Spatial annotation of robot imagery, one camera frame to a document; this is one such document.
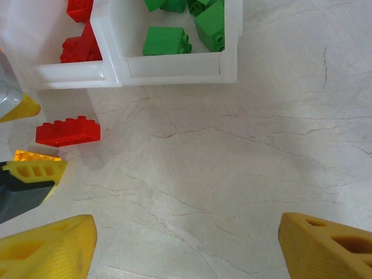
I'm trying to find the green lego brick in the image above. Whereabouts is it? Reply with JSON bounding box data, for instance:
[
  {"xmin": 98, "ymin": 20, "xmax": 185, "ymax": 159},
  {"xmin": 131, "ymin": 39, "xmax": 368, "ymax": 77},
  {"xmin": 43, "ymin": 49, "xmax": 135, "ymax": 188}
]
[
  {"xmin": 142, "ymin": 26, "xmax": 193, "ymax": 56},
  {"xmin": 194, "ymin": 1, "xmax": 226, "ymax": 53},
  {"xmin": 142, "ymin": 0, "xmax": 168, "ymax": 12},
  {"xmin": 187, "ymin": 0, "xmax": 217, "ymax": 15},
  {"xmin": 159, "ymin": 0, "xmax": 187, "ymax": 14}
]

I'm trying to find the long red lego brick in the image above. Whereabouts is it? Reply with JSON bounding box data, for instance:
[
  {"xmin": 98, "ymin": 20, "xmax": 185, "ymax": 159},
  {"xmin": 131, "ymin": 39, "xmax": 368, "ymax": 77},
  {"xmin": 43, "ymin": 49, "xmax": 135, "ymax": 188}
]
[{"xmin": 35, "ymin": 115, "xmax": 101, "ymax": 148}]

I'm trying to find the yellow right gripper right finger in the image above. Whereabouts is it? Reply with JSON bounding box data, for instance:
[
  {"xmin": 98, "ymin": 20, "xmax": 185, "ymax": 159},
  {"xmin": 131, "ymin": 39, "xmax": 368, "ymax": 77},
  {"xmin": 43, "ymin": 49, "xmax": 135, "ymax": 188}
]
[{"xmin": 277, "ymin": 212, "xmax": 372, "ymax": 279}]

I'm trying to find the orange-yellow lego brick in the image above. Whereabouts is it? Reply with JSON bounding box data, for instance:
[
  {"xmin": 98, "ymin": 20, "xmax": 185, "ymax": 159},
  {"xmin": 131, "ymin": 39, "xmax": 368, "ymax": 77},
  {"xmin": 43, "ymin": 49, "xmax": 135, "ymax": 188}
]
[{"xmin": 13, "ymin": 149, "xmax": 62, "ymax": 163}]

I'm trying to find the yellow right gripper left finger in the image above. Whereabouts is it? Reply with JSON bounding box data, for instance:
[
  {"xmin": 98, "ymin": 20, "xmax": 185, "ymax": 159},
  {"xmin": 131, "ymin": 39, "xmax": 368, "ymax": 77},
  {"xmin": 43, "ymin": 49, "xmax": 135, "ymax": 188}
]
[{"xmin": 0, "ymin": 214, "xmax": 98, "ymax": 279}]

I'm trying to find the white plastic bin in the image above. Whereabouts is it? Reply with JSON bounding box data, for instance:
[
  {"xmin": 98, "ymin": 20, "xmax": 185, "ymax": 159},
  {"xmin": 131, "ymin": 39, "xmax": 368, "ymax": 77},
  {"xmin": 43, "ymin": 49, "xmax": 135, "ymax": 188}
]
[
  {"xmin": 90, "ymin": 0, "xmax": 244, "ymax": 87},
  {"xmin": 0, "ymin": 0, "xmax": 124, "ymax": 90}
]

